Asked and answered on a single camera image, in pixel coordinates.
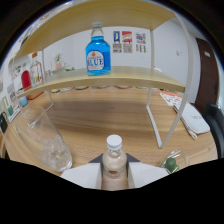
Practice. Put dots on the white wall switch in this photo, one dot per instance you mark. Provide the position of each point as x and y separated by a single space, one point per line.
179 53

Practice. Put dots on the orange printed sheet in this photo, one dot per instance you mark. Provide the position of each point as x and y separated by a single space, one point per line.
170 98

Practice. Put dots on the clear bottle orange label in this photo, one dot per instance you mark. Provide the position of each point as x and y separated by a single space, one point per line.
36 75

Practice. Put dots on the small flower vase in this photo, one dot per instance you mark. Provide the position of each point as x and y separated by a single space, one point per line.
59 61

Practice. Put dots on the multicolour wall poster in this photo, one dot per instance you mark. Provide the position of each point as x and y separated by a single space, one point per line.
141 42

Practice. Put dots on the white zip pouch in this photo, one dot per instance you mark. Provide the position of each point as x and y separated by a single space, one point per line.
195 120

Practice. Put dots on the black chair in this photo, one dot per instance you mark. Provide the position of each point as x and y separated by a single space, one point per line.
216 126

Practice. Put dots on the light blue cup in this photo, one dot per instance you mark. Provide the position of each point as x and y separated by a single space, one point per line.
23 101

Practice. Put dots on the clear drinking glass with ice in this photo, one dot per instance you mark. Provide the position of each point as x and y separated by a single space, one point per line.
53 150

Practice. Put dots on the brown door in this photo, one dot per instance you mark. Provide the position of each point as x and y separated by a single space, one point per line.
205 76

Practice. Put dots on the clear bottle white cap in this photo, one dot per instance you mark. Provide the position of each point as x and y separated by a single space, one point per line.
114 160

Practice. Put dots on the two-tier wooden shelf rack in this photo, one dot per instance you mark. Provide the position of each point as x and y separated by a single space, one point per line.
126 76

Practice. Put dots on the red wall poster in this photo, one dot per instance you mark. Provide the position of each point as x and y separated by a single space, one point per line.
127 41

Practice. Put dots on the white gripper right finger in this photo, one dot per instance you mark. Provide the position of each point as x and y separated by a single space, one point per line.
146 172

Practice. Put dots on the blue liquid bottle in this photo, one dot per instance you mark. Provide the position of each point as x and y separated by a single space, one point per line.
98 60

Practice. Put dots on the glass bowl of limes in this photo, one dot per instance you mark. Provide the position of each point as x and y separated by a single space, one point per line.
171 164

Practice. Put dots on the blue wall poster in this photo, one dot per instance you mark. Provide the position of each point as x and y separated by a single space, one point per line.
116 41

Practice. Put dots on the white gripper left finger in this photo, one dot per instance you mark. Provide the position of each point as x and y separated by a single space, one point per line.
83 173

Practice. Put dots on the teal cup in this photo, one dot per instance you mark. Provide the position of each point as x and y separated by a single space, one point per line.
10 110

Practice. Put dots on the black handbag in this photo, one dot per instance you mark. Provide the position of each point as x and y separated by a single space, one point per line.
3 123

